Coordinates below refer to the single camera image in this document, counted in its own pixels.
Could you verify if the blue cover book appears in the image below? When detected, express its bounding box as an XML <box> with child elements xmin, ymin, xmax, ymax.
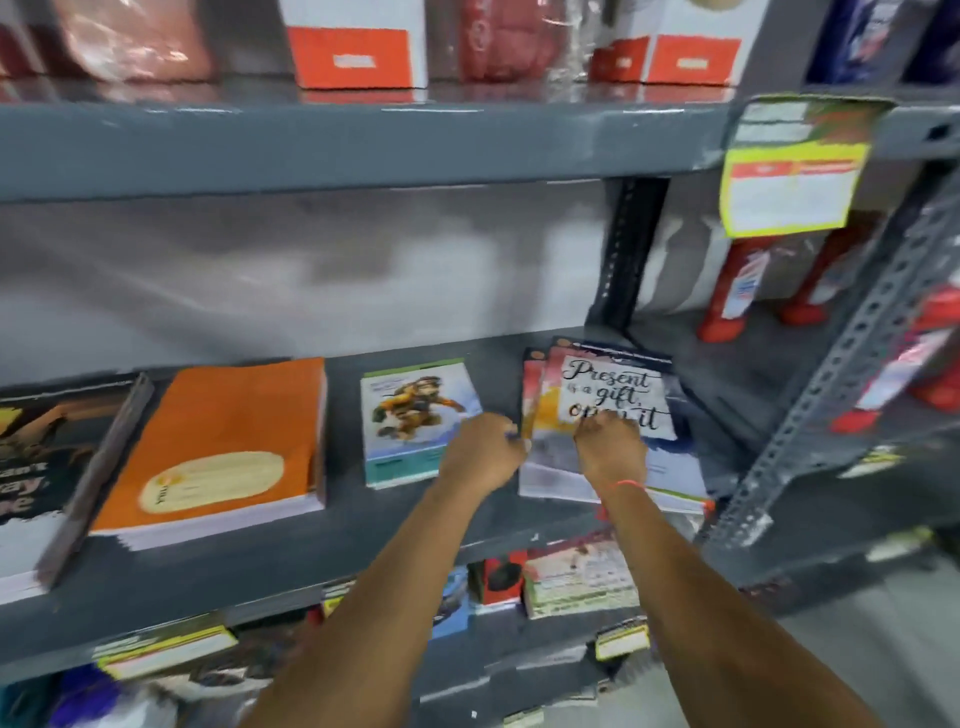
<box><xmin>430</xmin><ymin>566</ymin><xmax>471</xmax><ymax>641</ymax></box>

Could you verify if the person's right hand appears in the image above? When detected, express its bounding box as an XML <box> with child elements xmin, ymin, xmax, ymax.
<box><xmin>573</xmin><ymin>411</ymin><xmax>650</xmax><ymax>493</ymax></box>

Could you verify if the yellow bordered price tag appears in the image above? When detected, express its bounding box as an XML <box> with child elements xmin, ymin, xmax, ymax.
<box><xmin>718</xmin><ymin>96</ymin><xmax>894</xmax><ymax>240</ymax></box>

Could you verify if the stack of orange notebooks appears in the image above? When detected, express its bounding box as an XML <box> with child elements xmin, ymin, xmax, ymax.
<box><xmin>88</xmin><ymin>357</ymin><xmax>329</xmax><ymax>553</ymax></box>

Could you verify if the white green cover book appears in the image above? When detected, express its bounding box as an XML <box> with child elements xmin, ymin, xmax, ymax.
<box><xmin>522</xmin><ymin>531</ymin><xmax>641</xmax><ymax>621</ymax></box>

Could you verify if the blue packet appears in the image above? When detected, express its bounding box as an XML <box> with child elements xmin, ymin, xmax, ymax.
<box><xmin>807</xmin><ymin>0</ymin><xmax>905</xmax><ymax>85</ymax></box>

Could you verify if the white notebook with black lettering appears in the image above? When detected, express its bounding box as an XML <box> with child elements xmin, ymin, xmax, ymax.
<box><xmin>534</xmin><ymin>343</ymin><xmax>680</xmax><ymax>445</ymax></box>

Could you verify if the red black cover book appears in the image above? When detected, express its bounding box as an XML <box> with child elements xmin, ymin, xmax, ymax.
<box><xmin>468</xmin><ymin>551</ymin><xmax>529</xmax><ymax>615</ymax></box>

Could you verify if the grey metal shelf rack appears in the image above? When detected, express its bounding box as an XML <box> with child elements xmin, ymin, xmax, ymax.
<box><xmin>0</xmin><ymin>0</ymin><xmax>960</xmax><ymax>728</ymax></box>

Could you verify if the pink plastic wrapped packet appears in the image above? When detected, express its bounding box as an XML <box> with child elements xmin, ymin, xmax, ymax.
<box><xmin>51</xmin><ymin>0</ymin><xmax>217</xmax><ymax>85</ymax></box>

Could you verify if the white orange box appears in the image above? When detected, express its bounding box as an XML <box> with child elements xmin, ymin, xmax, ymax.
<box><xmin>278</xmin><ymin>0</ymin><xmax>429</xmax><ymax>92</ymax></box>
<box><xmin>588</xmin><ymin>0</ymin><xmax>770</xmax><ymax>87</ymax></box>

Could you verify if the person's right forearm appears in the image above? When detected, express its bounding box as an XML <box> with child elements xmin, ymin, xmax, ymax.
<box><xmin>597</xmin><ymin>482</ymin><xmax>886</xmax><ymax>728</ymax></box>

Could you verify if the yellow white shelf label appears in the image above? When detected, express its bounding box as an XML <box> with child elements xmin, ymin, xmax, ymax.
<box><xmin>93</xmin><ymin>613</ymin><xmax>240</xmax><ymax>681</ymax></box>
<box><xmin>837</xmin><ymin>445</ymin><xmax>905</xmax><ymax>480</ymax></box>
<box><xmin>864</xmin><ymin>527</ymin><xmax>936</xmax><ymax>564</ymax></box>
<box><xmin>594</xmin><ymin>621</ymin><xmax>651</xmax><ymax>663</ymax></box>

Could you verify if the red thread wristband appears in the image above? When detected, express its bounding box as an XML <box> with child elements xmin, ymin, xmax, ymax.
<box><xmin>597</xmin><ymin>478</ymin><xmax>648</xmax><ymax>522</ymax></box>

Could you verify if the person's left hand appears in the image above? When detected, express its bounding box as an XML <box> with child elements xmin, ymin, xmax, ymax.
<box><xmin>438</xmin><ymin>411</ymin><xmax>531</xmax><ymax>497</ymax></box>

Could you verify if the red plastic wrapped packet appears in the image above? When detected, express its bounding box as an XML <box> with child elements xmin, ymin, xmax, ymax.
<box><xmin>456</xmin><ymin>0</ymin><xmax>575</xmax><ymax>84</ymax></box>

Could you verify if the stack of black cover notebooks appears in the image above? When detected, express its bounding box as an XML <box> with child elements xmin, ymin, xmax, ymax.
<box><xmin>0</xmin><ymin>372</ymin><xmax>156</xmax><ymax>606</ymax></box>

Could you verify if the teal notebook with cartoon figure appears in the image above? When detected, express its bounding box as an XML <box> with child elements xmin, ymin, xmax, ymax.
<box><xmin>360</xmin><ymin>357</ymin><xmax>485</xmax><ymax>491</ymax></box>

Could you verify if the stack of white blue notebooks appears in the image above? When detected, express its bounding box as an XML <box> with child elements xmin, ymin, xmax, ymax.
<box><xmin>517</xmin><ymin>336</ymin><xmax>715</xmax><ymax>517</ymax></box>

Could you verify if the grey slotted metal upright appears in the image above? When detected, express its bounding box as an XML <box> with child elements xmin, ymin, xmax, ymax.
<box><xmin>697</xmin><ymin>176</ymin><xmax>960</xmax><ymax>552</ymax></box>

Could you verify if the red white glue bottle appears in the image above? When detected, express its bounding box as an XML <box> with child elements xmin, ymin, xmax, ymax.
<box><xmin>831</xmin><ymin>285</ymin><xmax>960</xmax><ymax>435</ymax></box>
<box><xmin>696</xmin><ymin>238</ymin><xmax>781</xmax><ymax>345</ymax></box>
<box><xmin>777</xmin><ymin>223</ymin><xmax>871</xmax><ymax>328</ymax></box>

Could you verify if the person's left forearm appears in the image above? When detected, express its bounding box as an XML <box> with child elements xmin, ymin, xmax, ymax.
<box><xmin>240</xmin><ymin>468</ymin><xmax>500</xmax><ymax>728</ymax></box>

